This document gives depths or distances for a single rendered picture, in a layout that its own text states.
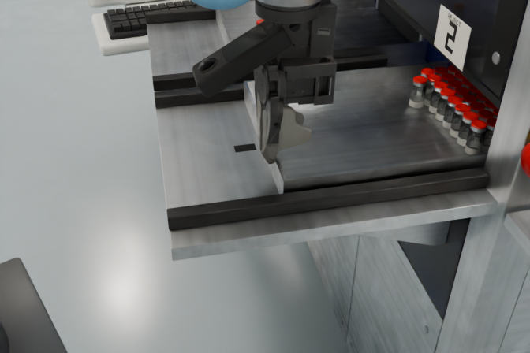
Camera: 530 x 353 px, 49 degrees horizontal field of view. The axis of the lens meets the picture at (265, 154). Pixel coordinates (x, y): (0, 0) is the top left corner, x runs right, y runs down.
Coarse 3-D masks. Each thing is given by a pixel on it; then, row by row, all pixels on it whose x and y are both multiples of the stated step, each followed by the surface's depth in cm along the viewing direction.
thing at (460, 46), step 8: (440, 8) 81; (440, 16) 81; (448, 16) 79; (456, 16) 77; (440, 24) 81; (448, 24) 79; (456, 24) 77; (464, 24) 75; (440, 32) 81; (464, 32) 75; (440, 40) 82; (448, 40) 80; (456, 40) 77; (464, 40) 75; (440, 48) 82; (456, 48) 78; (464, 48) 76; (448, 56) 80; (456, 56) 78; (464, 56) 76; (456, 64) 78
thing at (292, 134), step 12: (288, 108) 69; (264, 120) 70; (288, 120) 70; (264, 132) 70; (288, 132) 71; (300, 132) 71; (264, 144) 71; (276, 144) 70; (288, 144) 72; (264, 156) 74
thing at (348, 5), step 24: (336, 0) 123; (360, 0) 124; (240, 24) 117; (336, 24) 117; (360, 24) 117; (384, 24) 117; (336, 48) 108; (360, 48) 101; (384, 48) 102; (408, 48) 103
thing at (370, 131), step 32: (416, 64) 96; (352, 96) 94; (384, 96) 94; (256, 128) 84; (320, 128) 86; (352, 128) 86; (384, 128) 86; (416, 128) 86; (288, 160) 79; (320, 160) 79; (352, 160) 79; (384, 160) 79; (416, 160) 79; (448, 160) 74; (480, 160) 75; (288, 192) 71
